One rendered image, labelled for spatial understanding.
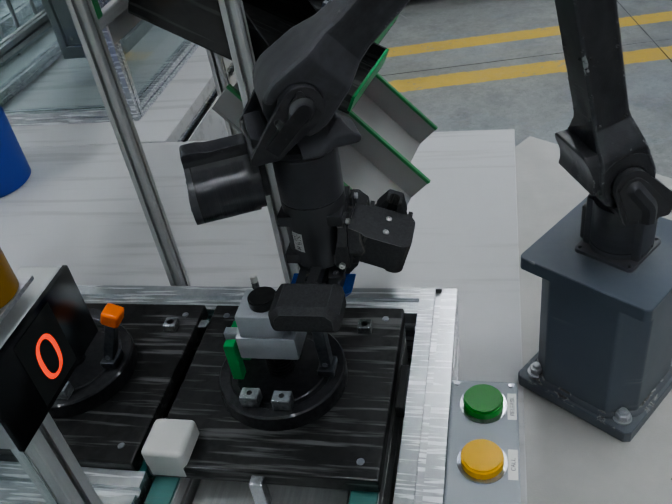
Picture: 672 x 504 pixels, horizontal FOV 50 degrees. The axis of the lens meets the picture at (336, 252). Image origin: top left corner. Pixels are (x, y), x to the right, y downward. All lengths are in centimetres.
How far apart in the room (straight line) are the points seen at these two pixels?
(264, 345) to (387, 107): 51
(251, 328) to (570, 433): 39
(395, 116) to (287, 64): 59
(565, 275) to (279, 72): 37
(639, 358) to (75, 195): 108
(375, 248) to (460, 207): 60
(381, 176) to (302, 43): 46
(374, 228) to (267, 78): 16
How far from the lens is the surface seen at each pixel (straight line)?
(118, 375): 85
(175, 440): 76
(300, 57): 54
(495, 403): 75
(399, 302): 89
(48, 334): 57
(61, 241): 137
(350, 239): 62
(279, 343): 73
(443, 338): 83
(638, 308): 74
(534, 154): 135
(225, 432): 77
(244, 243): 120
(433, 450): 73
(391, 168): 99
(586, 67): 65
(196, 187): 58
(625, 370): 83
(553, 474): 84
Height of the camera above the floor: 155
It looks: 37 degrees down
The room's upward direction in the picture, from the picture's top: 10 degrees counter-clockwise
